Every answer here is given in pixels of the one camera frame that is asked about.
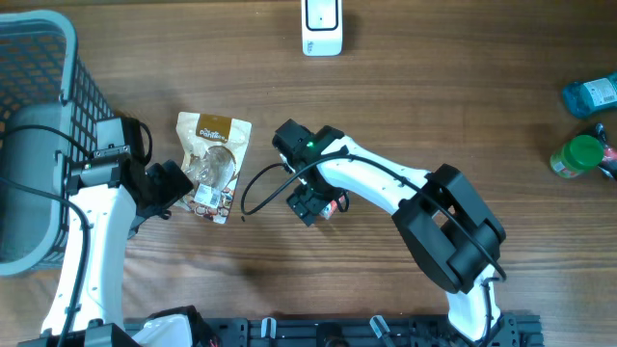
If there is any left black cable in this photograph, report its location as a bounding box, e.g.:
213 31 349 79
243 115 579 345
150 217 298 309
0 123 97 347

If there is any white barcode scanner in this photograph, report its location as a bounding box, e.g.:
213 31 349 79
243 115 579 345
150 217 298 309
301 0 343 57

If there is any grey plastic mesh basket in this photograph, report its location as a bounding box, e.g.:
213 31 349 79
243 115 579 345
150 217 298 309
1 10 113 277

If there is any blue mouthwash bottle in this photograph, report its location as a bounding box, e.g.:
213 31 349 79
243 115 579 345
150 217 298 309
562 72 616 120

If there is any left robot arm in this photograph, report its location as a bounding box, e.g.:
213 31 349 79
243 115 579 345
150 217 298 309
34 117 193 346

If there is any small red white carton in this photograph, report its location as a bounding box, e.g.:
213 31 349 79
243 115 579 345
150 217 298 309
320 193 349 220

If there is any green lid jar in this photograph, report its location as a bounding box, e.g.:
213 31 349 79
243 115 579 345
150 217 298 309
550 135 604 178

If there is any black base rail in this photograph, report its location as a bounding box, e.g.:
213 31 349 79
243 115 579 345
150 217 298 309
206 312 545 347

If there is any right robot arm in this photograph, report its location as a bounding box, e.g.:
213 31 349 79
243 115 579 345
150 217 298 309
272 120 506 345

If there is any black red snack packet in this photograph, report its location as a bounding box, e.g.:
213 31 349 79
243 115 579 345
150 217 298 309
594 122 616 180

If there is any brown white snack pouch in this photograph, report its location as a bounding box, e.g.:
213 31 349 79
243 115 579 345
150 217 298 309
175 112 253 224

